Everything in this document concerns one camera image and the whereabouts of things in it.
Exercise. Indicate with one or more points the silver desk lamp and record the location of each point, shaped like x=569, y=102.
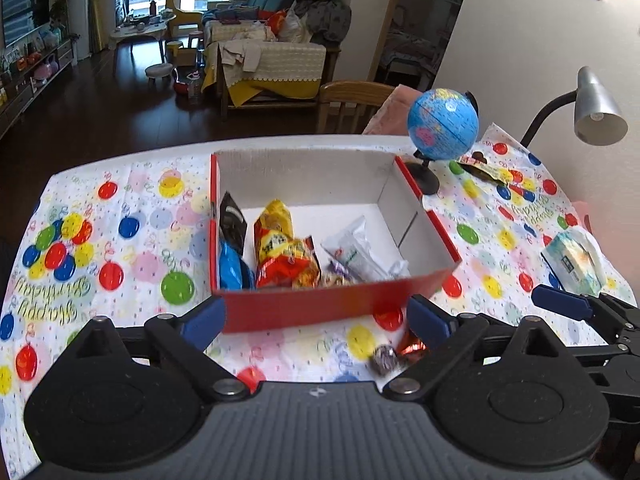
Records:
x=598, y=120

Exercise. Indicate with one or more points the white snack packet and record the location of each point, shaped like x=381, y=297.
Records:
x=352, y=249

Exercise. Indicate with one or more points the black snack packet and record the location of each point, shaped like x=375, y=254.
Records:
x=232, y=224

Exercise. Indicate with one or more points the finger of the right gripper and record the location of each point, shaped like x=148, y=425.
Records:
x=562, y=303

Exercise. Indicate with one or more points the sofa with cream cover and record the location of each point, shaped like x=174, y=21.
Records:
x=278, y=50

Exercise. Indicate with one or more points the brown foil snack bag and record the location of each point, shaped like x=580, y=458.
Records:
x=411, y=348

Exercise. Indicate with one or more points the blue desk globe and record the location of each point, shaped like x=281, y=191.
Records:
x=443, y=125

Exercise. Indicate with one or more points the dark wrapper near globe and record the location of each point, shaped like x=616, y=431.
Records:
x=477, y=165

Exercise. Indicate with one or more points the wooden chair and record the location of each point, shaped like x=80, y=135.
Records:
x=347, y=106

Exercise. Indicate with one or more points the television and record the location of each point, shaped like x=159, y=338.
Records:
x=21, y=17

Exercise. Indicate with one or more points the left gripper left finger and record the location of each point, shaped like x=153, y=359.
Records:
x=202, y=324

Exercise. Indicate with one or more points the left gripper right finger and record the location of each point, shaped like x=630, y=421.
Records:
x=432, y=325

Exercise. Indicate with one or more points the orange yellow snack bag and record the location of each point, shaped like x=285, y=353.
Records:
x=283, y=260

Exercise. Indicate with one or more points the dark round wrapped candy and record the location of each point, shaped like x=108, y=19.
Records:
x=383, y=360

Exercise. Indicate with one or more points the blue snack packet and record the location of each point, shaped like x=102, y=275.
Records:
x=234, y=273

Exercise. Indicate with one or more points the purple candy packet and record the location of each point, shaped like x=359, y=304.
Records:
x=338, y=275

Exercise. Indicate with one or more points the tissue pack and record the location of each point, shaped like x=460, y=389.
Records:
x=576, y=259

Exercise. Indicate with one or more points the red cardboard box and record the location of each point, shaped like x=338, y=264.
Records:
x=325, y=191

